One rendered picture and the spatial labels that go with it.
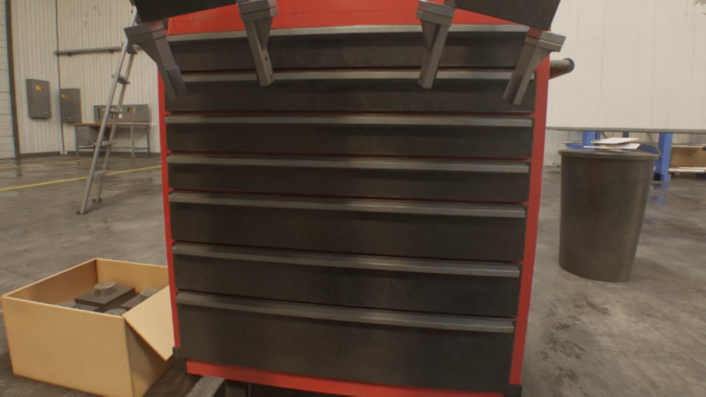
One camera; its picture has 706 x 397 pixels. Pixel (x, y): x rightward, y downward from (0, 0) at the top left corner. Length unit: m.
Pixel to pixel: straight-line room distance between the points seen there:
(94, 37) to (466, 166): 12.22
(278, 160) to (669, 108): 2.61
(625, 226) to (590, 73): 1.24
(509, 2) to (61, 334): 1.22
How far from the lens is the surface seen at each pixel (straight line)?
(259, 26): 0.47
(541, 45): 0.53
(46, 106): 12.67
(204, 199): 0.71
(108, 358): 1.13
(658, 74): 2.91
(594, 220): 1.97
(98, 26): 12.50
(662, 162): 7.53
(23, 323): 1.31
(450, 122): 0.59
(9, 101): 12.27
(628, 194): 1.97
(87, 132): 11.41
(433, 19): 0.46
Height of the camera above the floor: 0.69
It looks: 7 degrees down
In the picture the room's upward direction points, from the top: 1 degrees clockwise
